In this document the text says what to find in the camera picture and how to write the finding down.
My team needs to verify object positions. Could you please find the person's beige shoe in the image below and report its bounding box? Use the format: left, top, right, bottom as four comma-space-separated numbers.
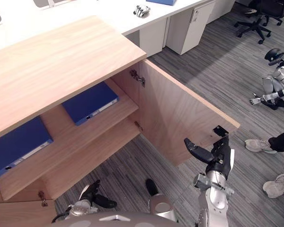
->
244, 139, 278, 155
262, 173, 284, 199

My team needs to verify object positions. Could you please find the wooden cabinet door plain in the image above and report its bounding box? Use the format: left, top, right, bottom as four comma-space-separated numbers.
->
138, 59, 241, 166

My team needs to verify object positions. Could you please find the dark left robot foot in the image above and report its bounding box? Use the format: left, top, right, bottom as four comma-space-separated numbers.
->
93, 193, 117, 210

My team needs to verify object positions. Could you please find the person's leg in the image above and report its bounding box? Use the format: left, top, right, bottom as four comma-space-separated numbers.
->
268, 127, 284, 153

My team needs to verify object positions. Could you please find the blue ring binder folder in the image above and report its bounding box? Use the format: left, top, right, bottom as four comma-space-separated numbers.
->
61, 81, 120, 127
0, 115, 54, 179

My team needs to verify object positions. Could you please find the light wooden office cabinet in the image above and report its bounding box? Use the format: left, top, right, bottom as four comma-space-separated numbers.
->
0, 15, 147, 204

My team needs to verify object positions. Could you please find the blue box on desk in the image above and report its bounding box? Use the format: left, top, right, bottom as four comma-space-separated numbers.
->
146, 0, 178, 6

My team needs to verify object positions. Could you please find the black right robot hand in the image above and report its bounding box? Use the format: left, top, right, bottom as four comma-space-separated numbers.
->
184, 125, 235, 181

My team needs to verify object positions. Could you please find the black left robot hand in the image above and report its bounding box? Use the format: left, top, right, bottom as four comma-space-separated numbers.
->
80, 179, 101, 202

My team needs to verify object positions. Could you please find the long white office desk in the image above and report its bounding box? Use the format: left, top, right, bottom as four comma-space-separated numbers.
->
0, 0, 216, 57

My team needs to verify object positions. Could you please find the white pedestal drawer unit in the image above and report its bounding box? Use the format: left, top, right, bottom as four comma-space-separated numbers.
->
166, 1, 215, 56

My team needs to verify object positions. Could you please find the silver robot torso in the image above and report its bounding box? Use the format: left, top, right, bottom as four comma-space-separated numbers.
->
61, 212, 180, 227

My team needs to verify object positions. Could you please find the black swivel office chair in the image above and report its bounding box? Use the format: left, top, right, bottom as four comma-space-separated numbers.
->
234, 0, 284, 45

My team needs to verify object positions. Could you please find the wooden cabinet door with latch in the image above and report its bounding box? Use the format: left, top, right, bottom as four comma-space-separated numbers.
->
0, 200, 56, 227

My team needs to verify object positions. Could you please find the spare silver robot hand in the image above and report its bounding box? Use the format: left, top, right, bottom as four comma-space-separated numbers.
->
133, 5, 152, 18

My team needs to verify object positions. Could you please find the seated silver humanoid robot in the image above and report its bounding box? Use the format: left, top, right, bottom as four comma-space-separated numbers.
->
249, 48, 284, 111

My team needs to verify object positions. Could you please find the silver right robot leg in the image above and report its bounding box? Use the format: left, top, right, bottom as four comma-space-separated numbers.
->
145, 178, 178, 223

